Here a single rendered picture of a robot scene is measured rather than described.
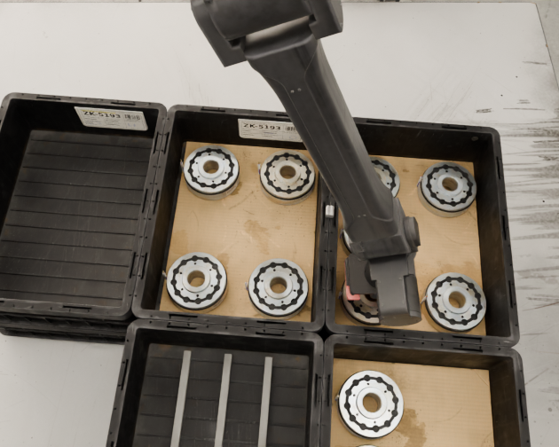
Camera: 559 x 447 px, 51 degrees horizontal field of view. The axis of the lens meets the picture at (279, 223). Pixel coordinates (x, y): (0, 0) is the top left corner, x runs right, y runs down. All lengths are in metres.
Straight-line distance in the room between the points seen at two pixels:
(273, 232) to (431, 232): 0.29
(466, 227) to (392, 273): 0.37
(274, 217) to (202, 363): 0.29
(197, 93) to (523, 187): 0.76
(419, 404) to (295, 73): 0.65
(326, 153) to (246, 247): 0.49
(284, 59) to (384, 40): 1.01
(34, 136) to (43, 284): 0.31
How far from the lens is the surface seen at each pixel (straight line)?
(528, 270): 1.29
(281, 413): 0.98
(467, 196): 1.12
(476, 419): 1.03
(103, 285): 1.07
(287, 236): 1.06
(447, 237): 1.11
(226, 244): 1.05
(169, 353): 1.01
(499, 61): 1.55
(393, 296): 0.77
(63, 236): 1.12
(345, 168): 0.61
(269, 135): 1.11
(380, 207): 0.68
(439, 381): 1.03
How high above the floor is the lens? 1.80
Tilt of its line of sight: 66 degrees down
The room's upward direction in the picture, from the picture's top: 3 degrees clockwise
